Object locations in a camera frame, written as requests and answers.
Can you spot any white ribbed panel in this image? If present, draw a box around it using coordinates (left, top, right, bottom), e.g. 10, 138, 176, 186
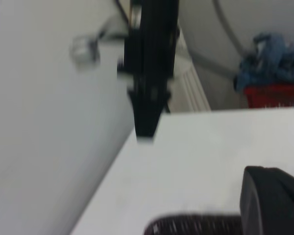
172, 29, 211, 112

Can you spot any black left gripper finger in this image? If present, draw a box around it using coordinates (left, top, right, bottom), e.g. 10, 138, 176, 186
239, 165, 294, 235

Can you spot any clear plastic clamp block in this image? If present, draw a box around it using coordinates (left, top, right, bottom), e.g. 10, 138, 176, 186
69, 35, 101, 71

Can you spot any red plastic bin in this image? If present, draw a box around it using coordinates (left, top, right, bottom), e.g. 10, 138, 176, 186
243, 83, 294, 109

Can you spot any blue crumpled cloth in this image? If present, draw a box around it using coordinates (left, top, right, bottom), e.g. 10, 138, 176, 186
234, 31, 294, 93

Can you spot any thin black cable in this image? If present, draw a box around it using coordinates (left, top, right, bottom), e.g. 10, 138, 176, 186
114, 0, 131, 26

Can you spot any dark brown woven wicker basket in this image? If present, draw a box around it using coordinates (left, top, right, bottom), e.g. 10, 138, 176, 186
143, 213, 243, 235

